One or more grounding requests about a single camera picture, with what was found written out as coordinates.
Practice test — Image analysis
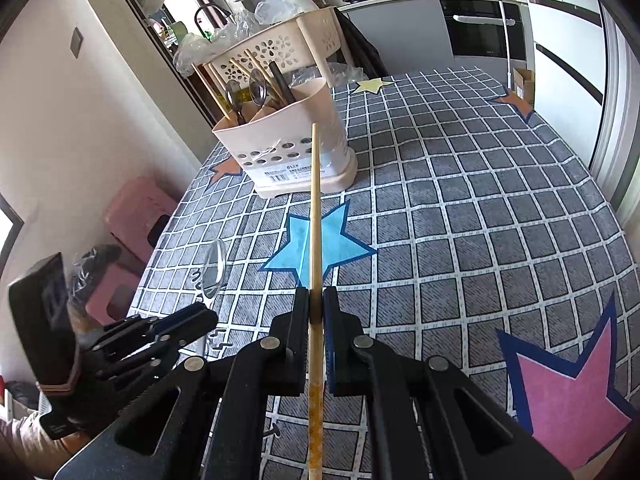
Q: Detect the black jacket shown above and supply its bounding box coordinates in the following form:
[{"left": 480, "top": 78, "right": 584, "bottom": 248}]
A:
[{"left": 335, "top": 7, "right": 389, "bottom": 81}]

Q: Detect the grey checked star tablecloth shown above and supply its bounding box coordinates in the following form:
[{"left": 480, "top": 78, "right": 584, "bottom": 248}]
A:
[{"left": 132, "top": 66, "right": 640, "bottom": 480}]

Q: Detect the person's left forearm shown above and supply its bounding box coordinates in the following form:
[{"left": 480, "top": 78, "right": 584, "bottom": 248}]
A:
[{"left": 0, "top": 410, "right": 93, "bottom": 480}]

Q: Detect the sliding door frame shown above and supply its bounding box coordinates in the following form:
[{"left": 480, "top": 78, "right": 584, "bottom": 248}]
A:
[{"left": 590, "top": 0, "right": 640, "bottom": 211}]

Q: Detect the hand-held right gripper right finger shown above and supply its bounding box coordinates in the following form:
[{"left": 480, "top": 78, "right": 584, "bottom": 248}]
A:
[{"left": 323, "top": 286, "right": 573, "bottom": 480}]

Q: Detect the cardboard box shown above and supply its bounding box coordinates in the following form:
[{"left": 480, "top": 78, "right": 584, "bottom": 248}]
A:
[{"left": 514, "top": 66, "right": 537, "bottom": 111}]

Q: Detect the black handled utensil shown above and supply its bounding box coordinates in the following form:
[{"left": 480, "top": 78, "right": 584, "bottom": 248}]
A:
[{"left": 269, "top": 62, "right": 297, "bottom": 109}]

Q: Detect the white pole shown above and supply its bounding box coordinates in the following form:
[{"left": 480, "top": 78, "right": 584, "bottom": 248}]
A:
[{"left": 499, "top": 0, "right": 515, "bottom": 92}]

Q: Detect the black built-in oven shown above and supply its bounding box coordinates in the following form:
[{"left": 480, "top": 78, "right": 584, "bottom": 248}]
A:
[{"left": 440, "top": 0, "right": 526, "bottom": 59}]

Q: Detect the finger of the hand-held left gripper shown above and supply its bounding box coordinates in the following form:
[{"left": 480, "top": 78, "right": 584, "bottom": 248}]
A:
[
  {"left": 94, "top": 349, "right": 179, "bottom": 392},
  {"left": 81, "top": 303, "right": 219, "bottom": 355}
]

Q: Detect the clear plastic bag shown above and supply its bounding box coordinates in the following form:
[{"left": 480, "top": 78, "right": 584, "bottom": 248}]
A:
[
  {"left": 172, "top": 0, "right": 331, "bottom": 77},
  {"left": 70, "top": 244, "right": 124, "bottom": 307}
]

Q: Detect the white refrigerator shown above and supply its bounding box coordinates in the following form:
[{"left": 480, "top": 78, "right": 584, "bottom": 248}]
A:
[{"left": 515, "top": 0, "right": 608, "bottom": 106}]

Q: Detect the pink plastic stool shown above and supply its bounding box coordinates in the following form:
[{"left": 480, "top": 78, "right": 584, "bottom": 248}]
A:
[
  {"left": 85, "top": 262, "right": 151, "bottom": 328},
  {"left": 102, "top": 176, "right": 179, "bottom": 266}
]

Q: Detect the grey kitchen cabinet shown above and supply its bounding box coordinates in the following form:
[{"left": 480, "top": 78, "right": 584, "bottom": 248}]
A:
[{"left": 340, "top": 0, "right": 453, "bottom": 77}]

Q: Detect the beige perforated plastic basket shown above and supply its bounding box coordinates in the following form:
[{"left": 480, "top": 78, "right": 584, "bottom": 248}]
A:
[{"left": 202, "top": 7, "right": 342, "bottom": 84}]

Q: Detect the beige utensil holder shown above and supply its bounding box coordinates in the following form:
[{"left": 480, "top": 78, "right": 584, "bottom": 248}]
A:
[{"left": 211, "top": 77, "right": 359, "bottom": 200}]

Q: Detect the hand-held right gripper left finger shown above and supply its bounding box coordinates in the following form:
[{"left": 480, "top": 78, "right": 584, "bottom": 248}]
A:
[{"left": 52, "top": 286, "right": 312, "bottom": 480}]

